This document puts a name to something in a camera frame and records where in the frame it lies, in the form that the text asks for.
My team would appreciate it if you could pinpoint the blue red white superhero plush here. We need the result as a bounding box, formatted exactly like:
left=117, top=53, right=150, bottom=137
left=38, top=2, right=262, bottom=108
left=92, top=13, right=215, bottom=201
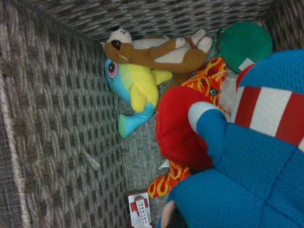
left=155, top=48, right=304, bottom=228

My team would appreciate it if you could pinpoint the grey woven wicker basket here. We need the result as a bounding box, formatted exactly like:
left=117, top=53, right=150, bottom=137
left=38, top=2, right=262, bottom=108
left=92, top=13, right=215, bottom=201
left=0, top=0, right=304, bottom=228

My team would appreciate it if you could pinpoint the red white toy fire truck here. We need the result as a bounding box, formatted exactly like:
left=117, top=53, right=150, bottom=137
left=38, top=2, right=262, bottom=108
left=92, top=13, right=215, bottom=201
left=128, top=192, right=153, bottom=228

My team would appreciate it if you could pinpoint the yellow blue plush fish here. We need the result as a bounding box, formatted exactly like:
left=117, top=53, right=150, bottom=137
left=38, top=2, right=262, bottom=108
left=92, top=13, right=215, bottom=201
left=104, top=58, right=174, bottom=139

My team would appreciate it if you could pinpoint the brown white plush dog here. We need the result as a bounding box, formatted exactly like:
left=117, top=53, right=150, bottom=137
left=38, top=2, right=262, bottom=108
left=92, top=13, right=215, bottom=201
left=100, top=25, right=213, bottom=95

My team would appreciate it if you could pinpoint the orange flame pattern plush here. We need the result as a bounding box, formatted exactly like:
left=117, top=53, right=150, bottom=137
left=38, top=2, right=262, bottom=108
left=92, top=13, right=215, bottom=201
left=147, top=56, right=228, bottom=199

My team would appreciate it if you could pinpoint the green round plush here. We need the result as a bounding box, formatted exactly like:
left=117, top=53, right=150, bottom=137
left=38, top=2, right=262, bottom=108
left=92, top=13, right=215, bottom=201
left=213, top=21, right=274, bottom=75

